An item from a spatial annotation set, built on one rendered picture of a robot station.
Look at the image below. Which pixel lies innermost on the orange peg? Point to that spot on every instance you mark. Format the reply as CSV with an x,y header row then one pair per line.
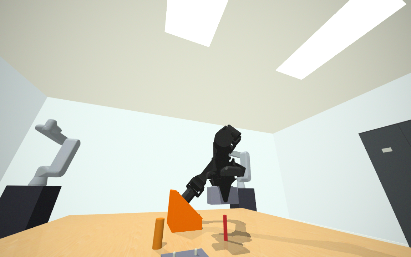
x,y
158,233

